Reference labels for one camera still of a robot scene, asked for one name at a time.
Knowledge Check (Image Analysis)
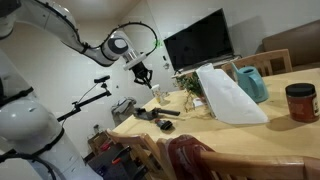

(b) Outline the black camera on stand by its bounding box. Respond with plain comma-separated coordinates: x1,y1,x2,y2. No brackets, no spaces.
56,74,113,123

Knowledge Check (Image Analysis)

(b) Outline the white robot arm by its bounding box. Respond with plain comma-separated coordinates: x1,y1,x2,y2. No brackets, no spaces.
0,0,152,180

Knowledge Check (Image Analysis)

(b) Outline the brown armchair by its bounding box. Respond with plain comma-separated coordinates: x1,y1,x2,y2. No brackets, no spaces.
262,20,320,71

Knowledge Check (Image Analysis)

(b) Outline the brown jar black lid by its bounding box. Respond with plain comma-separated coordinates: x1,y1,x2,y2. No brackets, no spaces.
285,83,319,123

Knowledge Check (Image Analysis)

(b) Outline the black flat screen television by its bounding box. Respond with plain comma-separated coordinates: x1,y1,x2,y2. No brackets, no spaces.
164,9,234,71

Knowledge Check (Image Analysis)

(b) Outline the teal watering can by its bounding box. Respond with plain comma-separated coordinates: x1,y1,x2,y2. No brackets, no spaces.
231,63,269,103

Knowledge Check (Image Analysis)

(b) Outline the potted green plant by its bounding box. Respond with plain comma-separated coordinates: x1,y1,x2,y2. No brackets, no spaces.
175,72,206,112

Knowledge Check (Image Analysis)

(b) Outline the red cloth on chair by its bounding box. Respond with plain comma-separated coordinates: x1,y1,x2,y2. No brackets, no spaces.
165,134,213,180

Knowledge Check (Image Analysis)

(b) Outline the grey cloth pile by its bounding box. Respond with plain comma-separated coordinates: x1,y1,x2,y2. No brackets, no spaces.
111,97,136,126

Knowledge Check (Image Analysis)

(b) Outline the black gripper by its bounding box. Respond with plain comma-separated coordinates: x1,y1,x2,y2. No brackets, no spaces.
131,62,153,89

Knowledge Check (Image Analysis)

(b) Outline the white TV console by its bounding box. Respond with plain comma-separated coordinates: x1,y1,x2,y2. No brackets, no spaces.
171,56,242,79

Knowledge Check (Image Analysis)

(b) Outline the far wooden dining chair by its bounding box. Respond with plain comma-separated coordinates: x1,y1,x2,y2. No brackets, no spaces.
221,49,293,76

